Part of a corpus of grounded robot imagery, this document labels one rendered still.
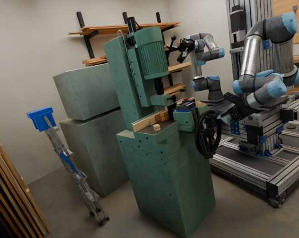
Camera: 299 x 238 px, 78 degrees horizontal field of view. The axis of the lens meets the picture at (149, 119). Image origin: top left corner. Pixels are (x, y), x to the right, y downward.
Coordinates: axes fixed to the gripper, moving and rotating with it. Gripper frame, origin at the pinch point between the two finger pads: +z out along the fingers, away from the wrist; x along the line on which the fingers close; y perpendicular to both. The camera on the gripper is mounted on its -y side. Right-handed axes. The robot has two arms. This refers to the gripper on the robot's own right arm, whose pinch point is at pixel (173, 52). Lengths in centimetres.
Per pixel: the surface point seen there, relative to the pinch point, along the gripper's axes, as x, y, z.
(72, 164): -12, -92, 71
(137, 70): -11.4, -16.1, 19.6
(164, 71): 6.9, -7.7, 13.3
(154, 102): 8.5, -32.2, 16.0
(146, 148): 27, -54, 34
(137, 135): 21, -41, 41
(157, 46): -3.3, 4.7, 15.1
